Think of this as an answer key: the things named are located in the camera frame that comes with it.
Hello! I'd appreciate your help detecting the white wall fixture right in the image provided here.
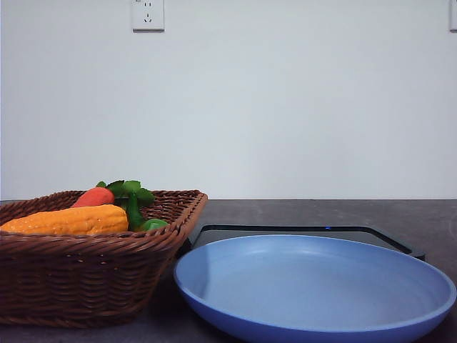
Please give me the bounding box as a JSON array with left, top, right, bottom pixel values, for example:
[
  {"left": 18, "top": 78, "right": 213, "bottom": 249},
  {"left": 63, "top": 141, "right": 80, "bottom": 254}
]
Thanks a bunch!
[{"left": 450, "top": 0, "right": 457, "bottom": 34}]

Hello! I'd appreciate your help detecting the brown wicker basket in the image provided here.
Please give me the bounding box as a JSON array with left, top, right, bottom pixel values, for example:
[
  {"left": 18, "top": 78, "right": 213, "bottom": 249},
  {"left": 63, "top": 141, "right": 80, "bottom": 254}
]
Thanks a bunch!
[{"left": 0, "top": 190, "right": 208, "bottom": 328}]

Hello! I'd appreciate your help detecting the white wall power socket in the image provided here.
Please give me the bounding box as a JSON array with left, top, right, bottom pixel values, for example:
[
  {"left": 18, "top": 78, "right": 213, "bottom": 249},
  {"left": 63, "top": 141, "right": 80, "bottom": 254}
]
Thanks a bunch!
[{"left": 131, "top": 0, "right": 166, "bottom": 34}]

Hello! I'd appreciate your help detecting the black rectangular tray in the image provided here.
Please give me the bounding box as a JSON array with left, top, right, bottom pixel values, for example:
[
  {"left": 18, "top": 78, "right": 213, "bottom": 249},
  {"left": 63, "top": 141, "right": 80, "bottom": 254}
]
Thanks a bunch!
[{"left": 186, "top": 226, "right": 426, "bottom": 261}]

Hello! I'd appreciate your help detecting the blue round plate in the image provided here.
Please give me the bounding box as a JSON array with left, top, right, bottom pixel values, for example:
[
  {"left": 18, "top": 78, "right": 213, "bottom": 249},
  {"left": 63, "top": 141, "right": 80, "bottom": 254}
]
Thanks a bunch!
[{"left": 174, "top": 234, "right": 457, "bottom": 343}]

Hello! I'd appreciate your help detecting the yellow toy corn cob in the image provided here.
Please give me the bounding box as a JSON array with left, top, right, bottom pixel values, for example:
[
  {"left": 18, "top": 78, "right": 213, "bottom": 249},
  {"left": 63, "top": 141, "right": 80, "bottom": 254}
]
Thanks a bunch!
[{"left": 0, "top": 204, "right": 129, "bottom": 235}]

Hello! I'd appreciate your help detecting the green toy pepper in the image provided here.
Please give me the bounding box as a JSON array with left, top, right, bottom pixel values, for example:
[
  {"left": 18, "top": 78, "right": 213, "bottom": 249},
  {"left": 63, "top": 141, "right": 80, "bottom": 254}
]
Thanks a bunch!
[{"left": 111, "top": 180, "right": 169, "bottom": 232}]

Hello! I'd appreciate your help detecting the orange toy carrot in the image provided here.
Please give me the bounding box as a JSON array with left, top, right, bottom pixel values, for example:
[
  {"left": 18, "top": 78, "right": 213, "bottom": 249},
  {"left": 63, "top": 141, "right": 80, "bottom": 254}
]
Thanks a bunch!
[{"left": 70, "top": 180, "right": 154, "bottom": 217}]

